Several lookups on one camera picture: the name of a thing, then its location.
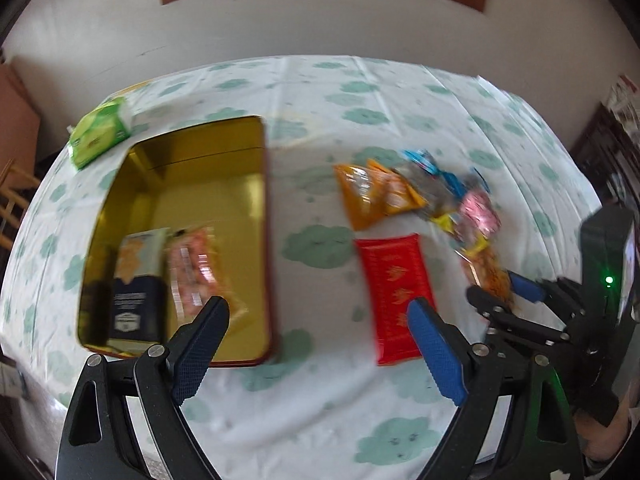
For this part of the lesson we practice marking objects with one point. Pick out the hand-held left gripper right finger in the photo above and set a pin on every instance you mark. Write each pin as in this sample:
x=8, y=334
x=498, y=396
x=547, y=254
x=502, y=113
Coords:
x=440, y=355

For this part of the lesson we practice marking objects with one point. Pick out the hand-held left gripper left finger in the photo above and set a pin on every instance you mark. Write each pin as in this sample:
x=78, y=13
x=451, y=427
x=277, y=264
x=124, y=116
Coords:
x=197, y=355

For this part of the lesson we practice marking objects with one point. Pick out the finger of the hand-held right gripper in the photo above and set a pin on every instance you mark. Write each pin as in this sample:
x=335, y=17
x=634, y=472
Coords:
x=500, y=312
x=525, y=285

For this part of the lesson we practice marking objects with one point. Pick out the orange patterned snack packet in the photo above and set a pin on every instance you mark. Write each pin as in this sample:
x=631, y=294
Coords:
x=490, y=272

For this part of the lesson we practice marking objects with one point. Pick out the gold tin box red outside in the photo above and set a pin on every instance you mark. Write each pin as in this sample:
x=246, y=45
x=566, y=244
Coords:
x=200, y=200

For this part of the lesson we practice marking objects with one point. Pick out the blue edged clear snack packet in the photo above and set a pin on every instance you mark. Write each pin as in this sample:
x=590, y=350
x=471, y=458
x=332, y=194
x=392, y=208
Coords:
x=420, y=160
x=462, y=182

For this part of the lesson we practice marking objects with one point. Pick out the person's right forearm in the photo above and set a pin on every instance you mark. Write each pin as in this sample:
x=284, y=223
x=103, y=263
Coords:
x=602, y=442

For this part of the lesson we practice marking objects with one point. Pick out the red flat snack packet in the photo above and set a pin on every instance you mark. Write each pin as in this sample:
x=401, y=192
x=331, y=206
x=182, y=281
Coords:
x=395, y=290

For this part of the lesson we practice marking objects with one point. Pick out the dark blue snack box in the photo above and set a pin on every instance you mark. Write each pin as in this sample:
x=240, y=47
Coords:
x=137, y=300

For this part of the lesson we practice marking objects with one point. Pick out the pink white snack packet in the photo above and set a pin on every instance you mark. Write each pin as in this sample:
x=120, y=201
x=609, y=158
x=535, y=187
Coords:
x=480, y=212

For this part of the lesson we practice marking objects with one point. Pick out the yellow snack packet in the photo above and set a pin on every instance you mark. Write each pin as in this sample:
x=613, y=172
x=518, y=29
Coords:
x=455, y=225

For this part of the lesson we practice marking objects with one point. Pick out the clear grey snack packet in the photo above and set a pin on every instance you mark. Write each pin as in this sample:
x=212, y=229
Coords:
x=425, y=187

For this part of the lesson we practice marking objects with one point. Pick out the dark wooden cabinet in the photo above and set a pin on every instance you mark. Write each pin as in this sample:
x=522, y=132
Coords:
x=610, y=155

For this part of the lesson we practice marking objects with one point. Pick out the small orange snack packet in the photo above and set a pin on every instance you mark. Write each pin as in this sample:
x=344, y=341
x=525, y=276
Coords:
x=397, y=190

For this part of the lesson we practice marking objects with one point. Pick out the large orange snack packet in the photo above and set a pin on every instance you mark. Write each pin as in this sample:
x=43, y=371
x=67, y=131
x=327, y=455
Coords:
x=357, y=195

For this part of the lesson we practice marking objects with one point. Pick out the white red paper stack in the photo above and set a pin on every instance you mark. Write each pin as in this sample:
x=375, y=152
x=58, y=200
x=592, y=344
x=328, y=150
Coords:
x=625, y=100

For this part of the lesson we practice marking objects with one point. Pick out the wooden chair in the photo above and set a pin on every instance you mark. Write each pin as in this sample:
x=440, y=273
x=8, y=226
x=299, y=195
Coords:
x=12, y=205

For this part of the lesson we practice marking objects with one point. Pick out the green tissue pack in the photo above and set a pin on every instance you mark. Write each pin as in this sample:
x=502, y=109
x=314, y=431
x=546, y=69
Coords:
x=97, y=132

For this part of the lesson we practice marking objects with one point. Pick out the cloud print tablecloth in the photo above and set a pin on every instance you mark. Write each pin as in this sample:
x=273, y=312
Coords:
x=320, y=110

